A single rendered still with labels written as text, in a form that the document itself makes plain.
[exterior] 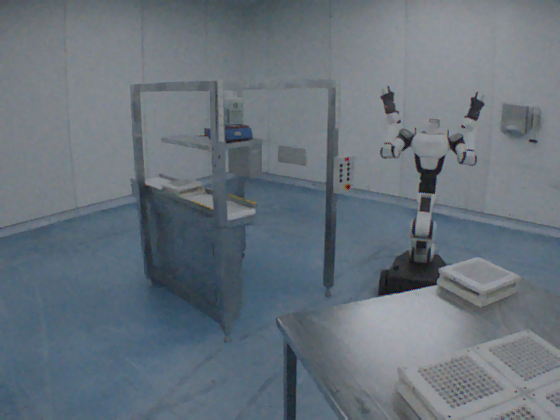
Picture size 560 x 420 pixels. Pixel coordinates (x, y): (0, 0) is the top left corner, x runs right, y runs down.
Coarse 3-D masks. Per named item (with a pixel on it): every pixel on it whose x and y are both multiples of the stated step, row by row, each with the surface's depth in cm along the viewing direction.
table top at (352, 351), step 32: (288, 320) 152; (320, 320) 152; (352, 320) 152; (384, 320) 151; (416, 320) 150; (448, 320) 149; (480, 320) 148; (512, 320) 146; (544, 320) 144; (320, 352) 134; (352, 352) 133; (384, 352) 133; (416, 352) 132; (448, 352) 131; (320, 384) 119; (352, 384) 118; (384, 384) 118; (352, 416) 105; (384, 416) 105; (416, 416) 104
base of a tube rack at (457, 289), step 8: (440, 280) 175; (448, 280) 174; (448, 288) 171; (456, 288) 167; (464, 288) 167; (504, 288) 165; (512, 288) 165; (464, 296) 163; (472, 296) 160; (488, 296) 160; (496, 296) 160; (504, 296) 162; (480, 304) 156; (488, 304) 158
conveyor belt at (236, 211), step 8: (152, 184) 356; (176, 200) 311; (200, 200) 309; (208, 200) 309; (232, 208) 290; (240, 208) 290; (248, 208) 290; (232, 216) 277; (240, 216) 281; (248, 216) 286
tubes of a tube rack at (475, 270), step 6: (474, 264) 176; (462, 270) 171; (468, 270) 170; (474, 270) 170; (480, 270) 170; (486, 270) 170; (492, 270) 169; (498, 270) 169; (474, 276) 165; (480, 276) 164; (486, 276) 165; (492, 276) 164
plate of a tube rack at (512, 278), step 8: (456, 264) 178; (480, 264) 178; (440, 272) 174; (448, 272) 171; (456, 272) 170; (512, 272) 169; (456, 280) 167; (464, 280) 164; (472, 280) 163; (496, 280) 162; (504, 280) 162; (512, 280) 162; (472, 288) 159; (480, 288) 156; (488, 288) 156; (496, 288) 158
